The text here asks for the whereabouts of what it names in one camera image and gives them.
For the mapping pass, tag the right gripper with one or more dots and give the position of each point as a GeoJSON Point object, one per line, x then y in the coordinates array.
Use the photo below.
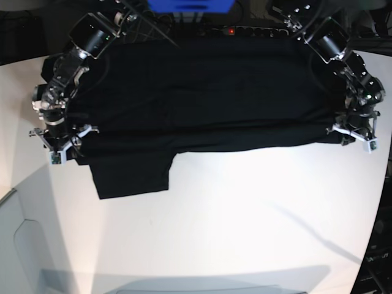
{"type": "Point", "coordinates": [62, 137]}

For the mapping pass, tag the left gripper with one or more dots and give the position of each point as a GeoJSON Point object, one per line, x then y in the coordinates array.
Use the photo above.
{"type": "Point", "coordinates": [354, 124]}

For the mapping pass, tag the black T-shirt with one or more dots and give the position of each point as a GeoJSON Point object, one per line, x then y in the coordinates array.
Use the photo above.
{"type": "Point", "coordinates": [151, 101]}

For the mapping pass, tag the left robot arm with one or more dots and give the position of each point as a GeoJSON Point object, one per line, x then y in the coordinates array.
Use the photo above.
{"type": "Point", "coordinates": [312, 23]}

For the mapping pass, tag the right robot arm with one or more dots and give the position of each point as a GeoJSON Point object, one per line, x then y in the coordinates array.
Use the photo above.
{"type": "Point", "coordinates": [90, 37]}

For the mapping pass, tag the black power strip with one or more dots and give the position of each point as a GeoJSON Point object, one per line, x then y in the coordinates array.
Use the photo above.
{"type": "Point", "coordinates": [246, 31]}

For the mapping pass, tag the blue box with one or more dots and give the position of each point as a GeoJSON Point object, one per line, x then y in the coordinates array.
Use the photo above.
{"type": "Point", "coordinates": [205, 6]}

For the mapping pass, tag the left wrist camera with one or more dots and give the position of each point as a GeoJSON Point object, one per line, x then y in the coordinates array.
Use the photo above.
{"type": "Point", "coordinates": [370, 145]}

